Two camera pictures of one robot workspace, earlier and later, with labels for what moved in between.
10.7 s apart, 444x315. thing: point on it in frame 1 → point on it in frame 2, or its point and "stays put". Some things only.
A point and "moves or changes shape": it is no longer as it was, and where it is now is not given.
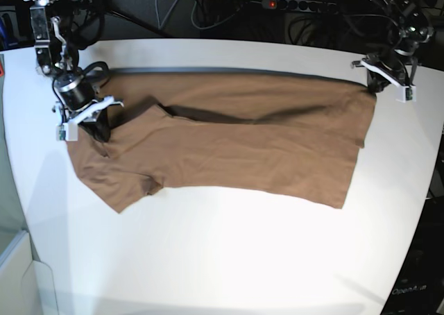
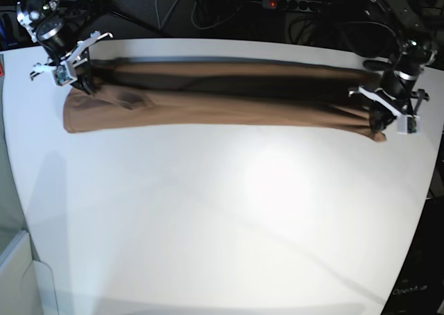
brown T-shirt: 279,136 moves or changes shape
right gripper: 376,82 → 380,117
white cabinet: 26,285 stays put
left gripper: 100,129 → 68,71
